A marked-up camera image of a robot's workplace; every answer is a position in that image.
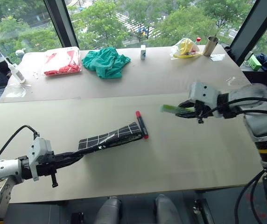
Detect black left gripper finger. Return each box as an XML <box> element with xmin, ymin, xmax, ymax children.
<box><xmin>54</xmin><ymin>145</ymin><xmax>103</xmax><ymax>160</ymax></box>
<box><xmin>55</xmin><ymin>154</ymin><xmax>85</xmax><ymax>168</ymax></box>

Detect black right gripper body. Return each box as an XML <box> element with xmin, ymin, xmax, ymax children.
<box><xmin>193</xmin><ymin>99</ymin><xmax>216</xmax><ymax>125</ymax></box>

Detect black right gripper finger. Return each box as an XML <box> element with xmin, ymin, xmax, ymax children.
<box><xmin>178</xmin><ymin>99</ymin><xmax>197</xmax><ymax>109</ymax></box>
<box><xmin>175</xmin><ymin>110</ymin><xmax>197</xmax><ymax>119</ymax></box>

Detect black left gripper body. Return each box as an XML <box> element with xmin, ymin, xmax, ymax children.
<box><xmin>35</xmin><ymin>150</ymin><xmax>60</xmax><ymax>188</ymax></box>

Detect green highlighter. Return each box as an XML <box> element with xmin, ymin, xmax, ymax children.
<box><xmin>159</xmin><ymin>104</ymin><xmax>195</xmax><ymax>115</ymax></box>

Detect black white grid pouch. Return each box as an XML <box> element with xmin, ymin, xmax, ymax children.
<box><xmin>77</xmin><ymin>121</ymin><xmax>144</xmax><ymax>151</ymax></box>

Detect red marker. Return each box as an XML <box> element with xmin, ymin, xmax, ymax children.
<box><xmin>135</xmin><ymin>111</ymin><xmax>149</xmax><ymax>140</ymax></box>

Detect crumpled clear plastic wrap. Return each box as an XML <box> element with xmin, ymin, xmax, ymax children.
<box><xmin>225</xmin><ymin>76</ymin><xmax>244</xmax><ymax>86</ymax></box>

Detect white paper slip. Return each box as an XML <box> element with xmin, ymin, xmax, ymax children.
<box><xmin>209</xmin><ymin>54</ymin><xmax>226</xmax><ymax>62</ymax></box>

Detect plastic bag with yellow contents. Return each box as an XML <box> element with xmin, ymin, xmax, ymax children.
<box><xmin>169</xmin><ymin>37</ymin><xmax>204</xmax><ymax>59</ymax></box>

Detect metal cup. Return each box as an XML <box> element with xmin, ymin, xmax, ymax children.
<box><xmin>202</xmin><ymin>35</ymin><xmax>220</xmax><ymax>57</ymax></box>

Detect dark rounded grey shape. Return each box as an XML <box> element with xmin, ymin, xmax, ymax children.
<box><xmin>155</xmin><ymin>194</ymin><xmax>183</xmax><ymax>224</ymax></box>
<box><xmin>93</xmin><ymin>196</ymin><xmax>123</xmax><ymax>224</ymax></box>

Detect green box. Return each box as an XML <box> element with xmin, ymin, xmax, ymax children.
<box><xmin>249</xmin><ymin>54</ymin><xmax>263</xmax><ymax>71</ymax></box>

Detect clear plastic sheet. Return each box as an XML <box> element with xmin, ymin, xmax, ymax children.
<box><xmin>0</xmin><ymin>83</ymin><xmax>32</xmax><ymax>98</ymax></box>

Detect green crumpled cloth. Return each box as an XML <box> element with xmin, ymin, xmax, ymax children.
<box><xmin>81</xmin><ymin>46</ymin><xmax>132</xmax><ymax>79</ymax></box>

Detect red cloth in plastic bag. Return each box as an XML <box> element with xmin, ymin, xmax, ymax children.
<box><xmin>42</xmin><ymin>46</ymin><xmax>82</xmax><ymax>77</ymax></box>

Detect white squeeze bottle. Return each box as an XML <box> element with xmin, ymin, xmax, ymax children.
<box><xmin>4</xmin><ymin>58</ymin><xmax>27</xmax><ymax>84</ymax></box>

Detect small grey round cup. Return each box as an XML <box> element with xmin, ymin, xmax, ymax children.
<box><xmin>15</xmin><ymin>48</ymin><xmax>27</xmax><ymax>58</ymax></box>

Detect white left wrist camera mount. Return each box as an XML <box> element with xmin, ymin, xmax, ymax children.
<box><xmin>28</xmin><ymin>137</ymin><xmax>53</xmax><ymax>182</ymax></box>

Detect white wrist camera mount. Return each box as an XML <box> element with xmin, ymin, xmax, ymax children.
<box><xmin>28</xmin><ymin>137</ymin><xmax>53</xmax><ymax>182</ymax></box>
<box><xmin>188</xmin><ymin>82</ymin><xmax>221</xmax><ymax>108</ymax></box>

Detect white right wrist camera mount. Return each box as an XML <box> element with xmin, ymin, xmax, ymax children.
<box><xmin>188</xmin><ymin>82</ymin><xmax>221</xmax><ymax>108</ymax></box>

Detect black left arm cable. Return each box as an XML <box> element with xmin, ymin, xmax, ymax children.
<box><xmin>0</xmin><ymin>125</ymin><xmax>40</xmax><ymax>162</ymax></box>

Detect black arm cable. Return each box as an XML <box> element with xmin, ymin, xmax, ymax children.
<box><xmin>0</xmin><ymin>125</ymin><xmax>40</xmax><ymax>162</ymax></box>
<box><xmin>214</xmin><ymin>97</ymin><xmax>267</xmax><ymax>117</ymax></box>

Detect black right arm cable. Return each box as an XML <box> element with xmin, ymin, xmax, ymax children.
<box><xmin>214</xmin><ymin>97</ymin><xmax>267</xmax><ymax>117</ymax></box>

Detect black table leg frame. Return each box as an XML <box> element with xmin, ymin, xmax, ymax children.
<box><xmin>192</xmin><ymin>190</ymin><xmax>216</xmax><ymax>224</ymax></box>

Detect dark window frame post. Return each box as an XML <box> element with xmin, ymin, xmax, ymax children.
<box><xmin>42</xmin><ymin>0</ymin><xmax>80</xmax><ymax>51</ymax></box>
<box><xmin>230</xmin><ymin>0</ymin><xmax>267</xmax><ymax>67</ymax></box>

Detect black robot body cables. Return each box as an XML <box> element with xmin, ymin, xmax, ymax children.
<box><xmin>234</xmin><ymin>169</ymin><xmax>267</xmax><ymax>224</ymax></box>

